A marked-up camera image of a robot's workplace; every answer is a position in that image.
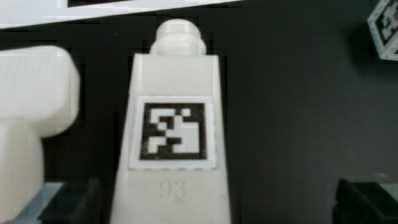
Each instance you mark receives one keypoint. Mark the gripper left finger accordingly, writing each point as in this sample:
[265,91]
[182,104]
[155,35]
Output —
[66,204]

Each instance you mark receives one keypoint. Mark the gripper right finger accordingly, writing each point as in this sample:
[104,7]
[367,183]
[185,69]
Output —
[367,203]

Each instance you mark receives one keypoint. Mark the white chair leg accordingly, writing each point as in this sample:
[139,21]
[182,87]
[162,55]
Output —
[171,184]

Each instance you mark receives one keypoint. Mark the small tagged cube left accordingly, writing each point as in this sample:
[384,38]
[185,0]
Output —
[383,24]

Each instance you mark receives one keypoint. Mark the white chair back frame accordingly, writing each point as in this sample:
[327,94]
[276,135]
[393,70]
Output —
[40,95]

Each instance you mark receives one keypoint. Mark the white marker base plate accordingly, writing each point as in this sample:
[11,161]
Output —
[32,12]

